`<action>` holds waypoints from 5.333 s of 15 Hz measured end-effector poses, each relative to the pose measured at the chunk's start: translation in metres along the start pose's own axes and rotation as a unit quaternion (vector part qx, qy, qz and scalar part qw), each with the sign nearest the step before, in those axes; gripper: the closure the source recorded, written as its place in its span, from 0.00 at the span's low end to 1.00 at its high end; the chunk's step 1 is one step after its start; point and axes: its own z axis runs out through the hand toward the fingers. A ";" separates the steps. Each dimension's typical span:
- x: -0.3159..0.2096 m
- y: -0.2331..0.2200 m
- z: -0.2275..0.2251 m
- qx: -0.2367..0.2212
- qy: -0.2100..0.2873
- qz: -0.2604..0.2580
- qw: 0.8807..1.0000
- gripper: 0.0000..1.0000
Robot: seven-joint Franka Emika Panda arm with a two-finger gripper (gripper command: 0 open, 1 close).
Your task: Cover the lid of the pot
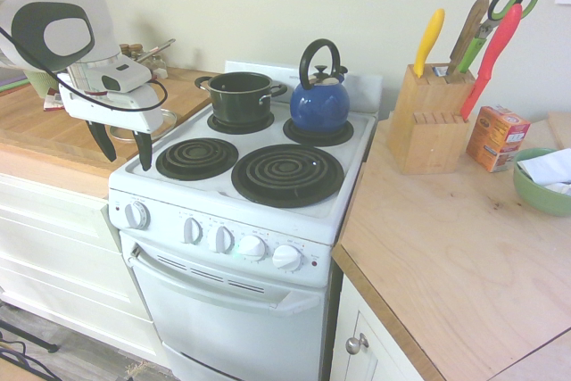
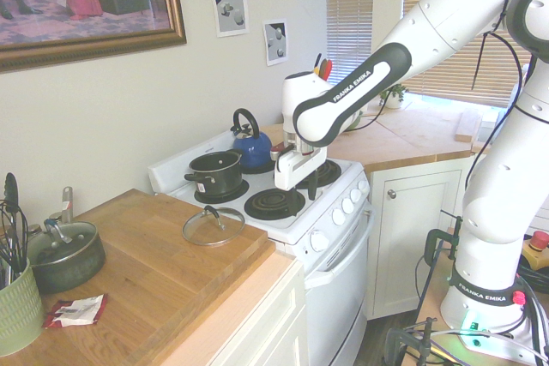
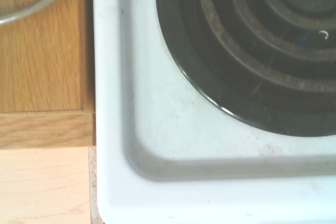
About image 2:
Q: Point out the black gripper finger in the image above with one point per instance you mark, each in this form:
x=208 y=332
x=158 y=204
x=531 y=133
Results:
x=313 y=186
x=295 y=203

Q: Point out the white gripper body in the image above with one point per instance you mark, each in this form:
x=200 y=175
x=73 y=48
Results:
x=296 y=166

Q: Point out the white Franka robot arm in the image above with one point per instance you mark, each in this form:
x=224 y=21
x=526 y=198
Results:
x=429 y=27

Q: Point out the small black cooking pot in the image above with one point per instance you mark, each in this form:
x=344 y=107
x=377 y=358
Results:
x=214 y=173

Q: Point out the white stove knob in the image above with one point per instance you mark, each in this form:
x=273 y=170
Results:
x=348 y=205
x=339 y=216
x=318 y=241
x=356 y=195
x=363 y=186

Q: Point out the white electric stove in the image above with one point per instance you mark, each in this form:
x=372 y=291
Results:
x=334 y=280

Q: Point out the white cabinet with knob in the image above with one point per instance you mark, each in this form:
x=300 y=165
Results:
x=407 y=237

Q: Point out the small potted green plant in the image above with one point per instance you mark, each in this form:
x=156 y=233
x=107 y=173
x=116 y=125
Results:
x=392 y=95

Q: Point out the white panelled counter cabinet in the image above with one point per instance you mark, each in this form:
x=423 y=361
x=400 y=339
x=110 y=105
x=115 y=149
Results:
x=266 y=323

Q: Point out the black table clamp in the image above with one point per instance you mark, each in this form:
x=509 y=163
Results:
x=392 y=340
x=432 y=242

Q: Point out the thick wooden butcher board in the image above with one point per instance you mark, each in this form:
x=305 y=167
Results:
x=141 y=263

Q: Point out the narrow wooden window blind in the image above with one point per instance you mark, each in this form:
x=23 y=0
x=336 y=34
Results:
x=349 y=10

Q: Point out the large grey paper print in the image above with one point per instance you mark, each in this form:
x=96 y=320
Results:
x=229 y=8

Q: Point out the wide wooden window blind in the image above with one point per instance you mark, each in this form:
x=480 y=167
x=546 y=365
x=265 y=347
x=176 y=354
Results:
x=454 y=79

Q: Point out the large dark saucepan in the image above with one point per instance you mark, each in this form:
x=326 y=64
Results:
x=73 y=267

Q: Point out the red emergency stop button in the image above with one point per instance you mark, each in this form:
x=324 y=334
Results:
x=538 y=241

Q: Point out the red and white packet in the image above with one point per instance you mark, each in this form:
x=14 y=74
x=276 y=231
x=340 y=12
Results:
x=75 y=310

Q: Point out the green ribbed utensil holder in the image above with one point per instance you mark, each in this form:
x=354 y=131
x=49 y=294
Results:
x=17 y=310

